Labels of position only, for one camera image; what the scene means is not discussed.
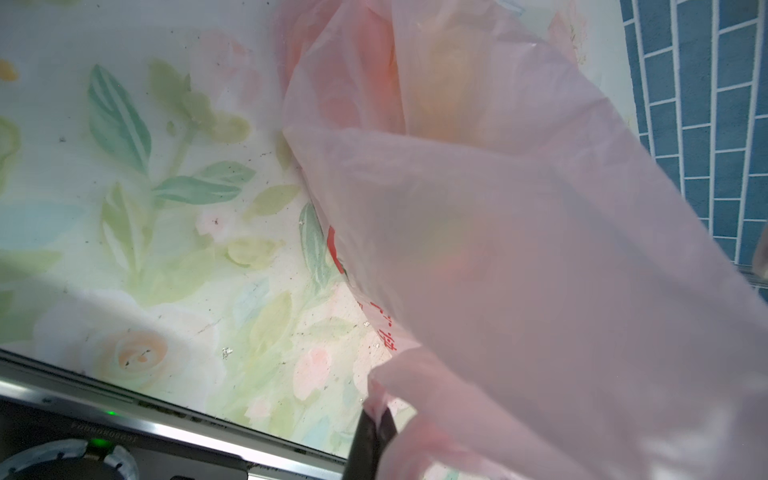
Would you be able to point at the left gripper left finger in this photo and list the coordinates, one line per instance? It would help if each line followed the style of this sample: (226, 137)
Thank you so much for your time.
(361, 463)

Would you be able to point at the pink plastic bag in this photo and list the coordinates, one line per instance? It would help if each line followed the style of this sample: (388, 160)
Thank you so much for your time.
(555, 308)

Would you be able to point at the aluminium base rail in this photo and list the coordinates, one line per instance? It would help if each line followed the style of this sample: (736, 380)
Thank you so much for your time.
(56, 424)

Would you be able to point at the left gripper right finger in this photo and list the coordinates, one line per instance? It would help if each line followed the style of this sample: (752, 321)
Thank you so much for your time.
(385, 432)

